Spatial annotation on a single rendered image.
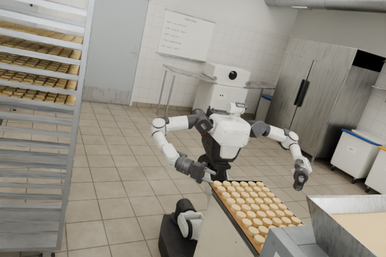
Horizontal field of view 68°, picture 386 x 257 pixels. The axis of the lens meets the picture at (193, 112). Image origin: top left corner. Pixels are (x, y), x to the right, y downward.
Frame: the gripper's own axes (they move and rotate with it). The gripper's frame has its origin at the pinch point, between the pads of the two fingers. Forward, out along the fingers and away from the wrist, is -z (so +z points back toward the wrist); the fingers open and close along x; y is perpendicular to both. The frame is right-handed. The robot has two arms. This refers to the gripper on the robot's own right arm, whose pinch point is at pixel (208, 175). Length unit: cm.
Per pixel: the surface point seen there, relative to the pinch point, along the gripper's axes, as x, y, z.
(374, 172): -66, 348, -159
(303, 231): 15, -38, -47
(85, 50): 46, -11, 84
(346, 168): -83, 375, -128
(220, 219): -24.9, 5.7, -11.7
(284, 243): 15, -50, -41
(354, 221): 24, -34, -60
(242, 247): -22.6, -10.8, -28.3
